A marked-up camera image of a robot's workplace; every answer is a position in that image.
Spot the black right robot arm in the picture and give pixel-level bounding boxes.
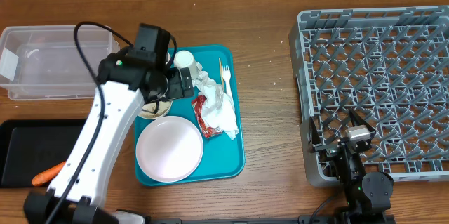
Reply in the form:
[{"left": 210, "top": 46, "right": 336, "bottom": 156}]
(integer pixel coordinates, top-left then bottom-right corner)
[{"left": 302, "top": 109, "right": 395, "bottom": 223}]

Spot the red snack wrapper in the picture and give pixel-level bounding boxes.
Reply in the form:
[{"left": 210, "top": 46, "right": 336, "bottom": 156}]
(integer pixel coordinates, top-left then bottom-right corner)
[{"left": 192, "top": 95, "right": 223, "bottom": 138}]

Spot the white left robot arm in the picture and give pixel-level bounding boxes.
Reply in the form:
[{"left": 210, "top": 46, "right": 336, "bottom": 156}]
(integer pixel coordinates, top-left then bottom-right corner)
[{"left": 23, "top": 23, "right": 194, "bottom": 223}]

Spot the grey dishwasher rack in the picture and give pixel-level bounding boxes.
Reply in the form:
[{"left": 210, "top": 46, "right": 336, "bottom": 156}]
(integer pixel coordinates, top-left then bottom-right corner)
[{"left": 289, "top": 6, "right": 448, "bottom": 187}]

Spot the white paper cup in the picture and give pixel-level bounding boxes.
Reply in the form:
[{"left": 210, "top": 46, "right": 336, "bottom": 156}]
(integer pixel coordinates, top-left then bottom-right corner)
[{"left": 173, "top": 50, "right": 199, "bottom": 79}]

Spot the large white plate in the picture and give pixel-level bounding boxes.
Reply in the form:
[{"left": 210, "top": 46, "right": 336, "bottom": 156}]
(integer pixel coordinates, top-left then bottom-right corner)
[{"left": 135, "top": 116, "right": 203, "bottom": 183}]

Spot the white napkin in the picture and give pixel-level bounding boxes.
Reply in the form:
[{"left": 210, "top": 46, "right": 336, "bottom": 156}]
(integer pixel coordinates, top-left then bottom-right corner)
[{"left": 193, "top": 62, "right": 239, "bottom": 140}]

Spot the orange carrot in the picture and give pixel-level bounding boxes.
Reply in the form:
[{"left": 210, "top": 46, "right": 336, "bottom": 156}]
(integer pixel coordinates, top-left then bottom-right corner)
[{"left": 32, "top": 162, "right": 65, "bottom": 187}]

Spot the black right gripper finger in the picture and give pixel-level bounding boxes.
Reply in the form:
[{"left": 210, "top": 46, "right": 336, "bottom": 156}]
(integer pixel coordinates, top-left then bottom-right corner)
[
  {"left": 348, "top": 109, "right": 376, "bottom": 136},
  {"left": 308, "top": 117, "right": 322, "bottom": 152}
]

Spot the clear plastic bin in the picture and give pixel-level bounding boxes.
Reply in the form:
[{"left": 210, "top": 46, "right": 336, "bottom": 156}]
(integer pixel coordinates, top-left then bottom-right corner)
[{"left": 0, "top": 25, "right": 121, "bottom": 101}]

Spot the teal plastic tray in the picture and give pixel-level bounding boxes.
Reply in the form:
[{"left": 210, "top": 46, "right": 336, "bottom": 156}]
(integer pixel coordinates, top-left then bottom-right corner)
[{"left": 133, "top": 44, "right": 246, "bottom": 187}]

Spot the white plastic fork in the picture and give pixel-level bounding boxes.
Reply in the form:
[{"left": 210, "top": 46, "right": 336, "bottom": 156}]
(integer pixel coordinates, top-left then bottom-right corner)
[{"left": 222, "top": 66, "right": 234, "bottom": 103}]

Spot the green-white bowl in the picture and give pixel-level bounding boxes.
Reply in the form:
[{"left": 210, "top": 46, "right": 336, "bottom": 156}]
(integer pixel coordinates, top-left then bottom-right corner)
[{"left": 138, "top": 101, "right": 173, "bottom": 119}]

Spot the wooden chopstick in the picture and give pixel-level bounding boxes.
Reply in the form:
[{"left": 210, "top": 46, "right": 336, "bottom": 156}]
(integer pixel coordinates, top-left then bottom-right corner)
[{"left": 218, "top": 58, "right": 225, "bottom": 89}]

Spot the black waste tray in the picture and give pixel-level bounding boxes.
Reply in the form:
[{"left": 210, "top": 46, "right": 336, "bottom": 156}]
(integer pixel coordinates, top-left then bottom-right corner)
[{"left": 1, "top": 119, "right": 86, "bottom": 188}]

